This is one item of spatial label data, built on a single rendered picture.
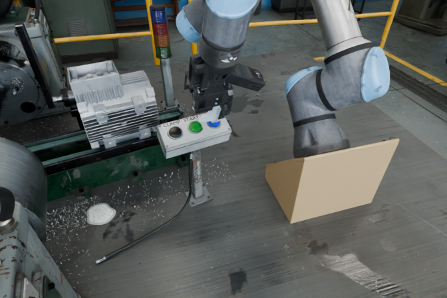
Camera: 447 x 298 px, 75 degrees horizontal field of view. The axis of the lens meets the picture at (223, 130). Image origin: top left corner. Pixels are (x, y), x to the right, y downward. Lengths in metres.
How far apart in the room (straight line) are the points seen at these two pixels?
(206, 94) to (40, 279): 0.38
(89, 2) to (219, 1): 3.48
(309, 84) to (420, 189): 0.50
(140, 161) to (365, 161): 0.65
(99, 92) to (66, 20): 3.17
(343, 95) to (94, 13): 3.43
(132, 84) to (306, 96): 0.48
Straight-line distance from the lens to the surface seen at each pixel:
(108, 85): 0.83
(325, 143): 0.78
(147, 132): 0.87
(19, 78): 1.11
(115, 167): 0.96
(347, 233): 0.88
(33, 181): 0.66
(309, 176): 0.73
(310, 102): 0.80
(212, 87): 0.57
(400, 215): 0.98
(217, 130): 0.71
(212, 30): 0.47
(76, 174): 0.96
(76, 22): 3.96
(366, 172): 0.84
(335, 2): 0.80
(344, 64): 0.76
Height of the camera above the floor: 1.48
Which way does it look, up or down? 36 degrees down
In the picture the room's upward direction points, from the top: straight up
